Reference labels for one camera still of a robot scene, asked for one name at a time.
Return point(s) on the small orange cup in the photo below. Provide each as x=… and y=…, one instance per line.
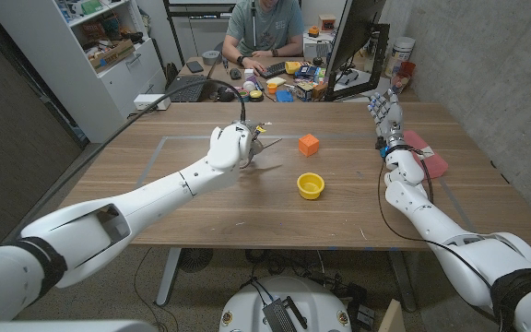
x=272, y=88

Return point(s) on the black keyboard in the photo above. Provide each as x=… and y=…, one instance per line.
x=273, y=70

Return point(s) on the white canister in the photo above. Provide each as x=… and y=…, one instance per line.
x=399, y=55

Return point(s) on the black laptop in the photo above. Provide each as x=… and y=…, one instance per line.
x=189, y=92

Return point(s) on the blue flat container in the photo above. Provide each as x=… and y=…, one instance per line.
x=285, y=96

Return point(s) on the person in green t-shirt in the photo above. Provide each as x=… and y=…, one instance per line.
x=267, y=27

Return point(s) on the orange block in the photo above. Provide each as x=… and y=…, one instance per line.
x=308, y=145

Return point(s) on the light wooden block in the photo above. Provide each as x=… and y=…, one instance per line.
x=393, y=319

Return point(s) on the grey duct tape roll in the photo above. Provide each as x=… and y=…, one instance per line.
x=211, y=57

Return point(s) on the cardboard box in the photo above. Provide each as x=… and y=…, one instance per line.
x=113, y=55

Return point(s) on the grey table leg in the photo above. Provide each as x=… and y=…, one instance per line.
x=404, y=281
x=168, y=276

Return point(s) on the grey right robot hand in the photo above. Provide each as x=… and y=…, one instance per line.
x=391, y=117

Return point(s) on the black phone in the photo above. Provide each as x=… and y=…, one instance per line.
x=195, y=66

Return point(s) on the yellow sponge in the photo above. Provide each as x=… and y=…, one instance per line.
x=276, y=81

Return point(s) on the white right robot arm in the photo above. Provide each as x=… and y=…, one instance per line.
x=436, y=226

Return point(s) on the yellow black tape roll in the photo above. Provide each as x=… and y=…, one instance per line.
x=256, y=96

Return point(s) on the black monitor on stand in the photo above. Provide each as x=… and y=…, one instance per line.
x=355, y=27

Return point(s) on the round black floor fan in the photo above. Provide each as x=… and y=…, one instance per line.
x=195, y=259

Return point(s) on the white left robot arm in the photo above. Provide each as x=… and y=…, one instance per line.
x=145, y=203

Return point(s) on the black computer mouse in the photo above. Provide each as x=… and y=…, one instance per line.
x=235, y=74

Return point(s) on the black electronics box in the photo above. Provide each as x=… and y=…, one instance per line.
x=277, y=316

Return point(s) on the white robot torso base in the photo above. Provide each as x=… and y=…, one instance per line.
x=247, y=309

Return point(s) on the white shelf cabinet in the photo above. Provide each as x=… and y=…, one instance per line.
x=109, y=87

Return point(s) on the white power strip box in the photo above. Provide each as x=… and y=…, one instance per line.
x=148, y=100

